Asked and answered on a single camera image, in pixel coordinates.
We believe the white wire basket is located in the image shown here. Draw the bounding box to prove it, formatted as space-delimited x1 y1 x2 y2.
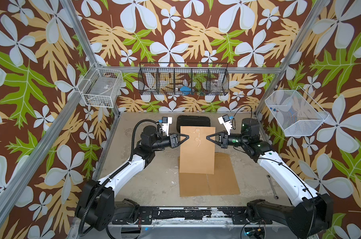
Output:
265 87 330 137
78 68 124 108

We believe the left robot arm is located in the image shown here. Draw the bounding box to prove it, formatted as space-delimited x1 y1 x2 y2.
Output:
75 117 189 237

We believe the black tool case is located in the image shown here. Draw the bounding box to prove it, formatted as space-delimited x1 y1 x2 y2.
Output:
176 115 211 133

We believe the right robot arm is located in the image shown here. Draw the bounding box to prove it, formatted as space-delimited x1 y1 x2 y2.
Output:
206 115 333 239

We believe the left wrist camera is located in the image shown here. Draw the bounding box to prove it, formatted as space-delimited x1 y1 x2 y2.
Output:
158 117 172 136

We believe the blue item in basket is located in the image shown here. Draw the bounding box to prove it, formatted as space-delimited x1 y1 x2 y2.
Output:
180 86 192 96

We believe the white wire basket right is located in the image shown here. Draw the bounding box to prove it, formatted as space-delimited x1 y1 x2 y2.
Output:
265 87 330 137

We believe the brown file bag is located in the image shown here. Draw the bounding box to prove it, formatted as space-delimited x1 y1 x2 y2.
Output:
207 152 240 196
178 166 210 197
179 126 215 174

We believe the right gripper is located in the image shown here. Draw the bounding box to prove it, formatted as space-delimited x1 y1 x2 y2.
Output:
207 131 250 150

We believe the white wire basket left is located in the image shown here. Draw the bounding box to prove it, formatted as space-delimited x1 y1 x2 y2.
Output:
78 68 124 108

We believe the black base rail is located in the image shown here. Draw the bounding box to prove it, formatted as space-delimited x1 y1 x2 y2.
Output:
111 206 272 225

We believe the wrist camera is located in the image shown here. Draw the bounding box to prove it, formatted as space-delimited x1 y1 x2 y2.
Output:
158 117 172 136
218 115 234 135

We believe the black wire basket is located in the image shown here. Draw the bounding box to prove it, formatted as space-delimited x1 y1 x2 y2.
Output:
137 62 229 96

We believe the silver wrench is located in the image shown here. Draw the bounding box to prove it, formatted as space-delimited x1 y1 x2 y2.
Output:
267 175 279 200

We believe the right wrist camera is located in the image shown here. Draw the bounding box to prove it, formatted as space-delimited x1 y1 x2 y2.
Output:
218 115 234 135

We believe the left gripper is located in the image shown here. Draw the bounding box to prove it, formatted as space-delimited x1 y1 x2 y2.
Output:
150 132 187 152

